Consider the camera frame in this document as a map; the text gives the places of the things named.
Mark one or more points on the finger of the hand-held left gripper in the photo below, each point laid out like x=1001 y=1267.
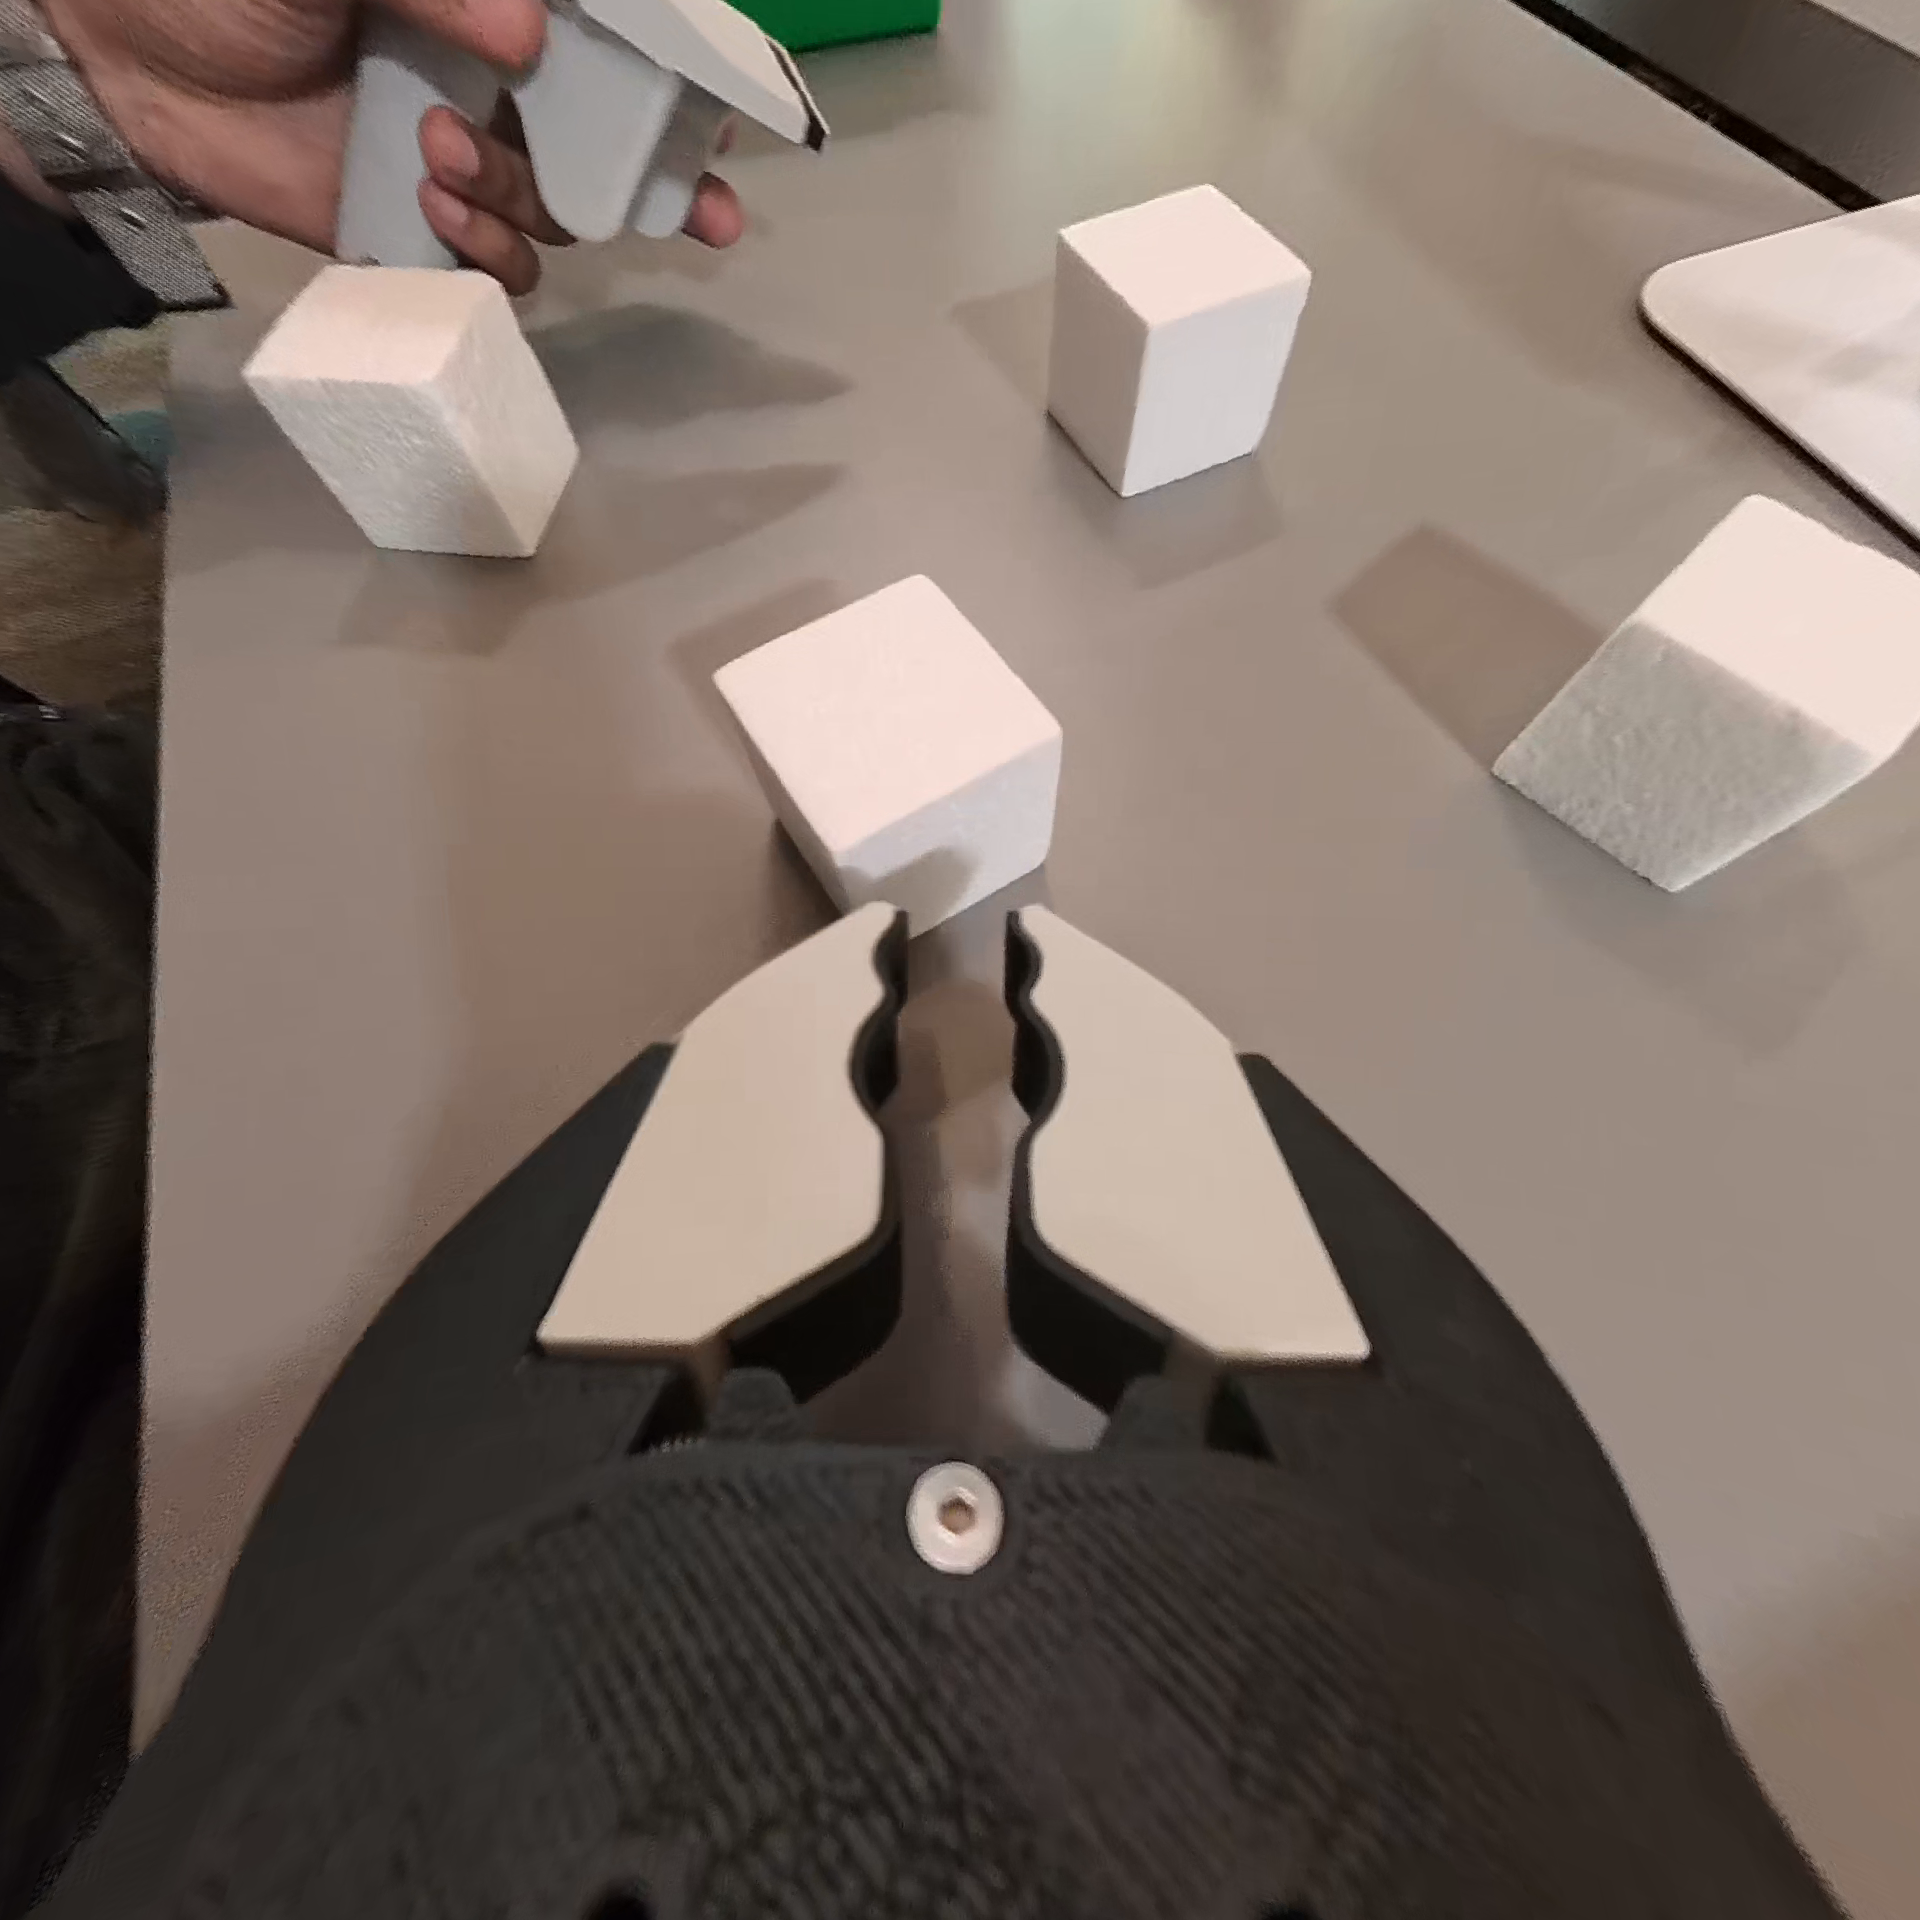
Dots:
x=720 y=52

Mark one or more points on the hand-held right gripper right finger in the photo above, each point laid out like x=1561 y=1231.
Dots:
x=1185 y=1171

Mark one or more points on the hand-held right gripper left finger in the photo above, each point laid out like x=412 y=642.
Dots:
x=720 y=1155

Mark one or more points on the white foam block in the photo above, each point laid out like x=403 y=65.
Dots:
x=884 y=734
x=1170 y=345
x=421 y=420
x=1695 y=705

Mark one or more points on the person's left hand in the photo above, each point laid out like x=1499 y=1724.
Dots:
x=224 y=91

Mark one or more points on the green box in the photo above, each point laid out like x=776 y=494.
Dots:
x=854 y=18

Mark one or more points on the person's black clothing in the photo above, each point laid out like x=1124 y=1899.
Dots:
x=61 y=1200

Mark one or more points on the white flat stand base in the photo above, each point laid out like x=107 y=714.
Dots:
x=1814 y=331

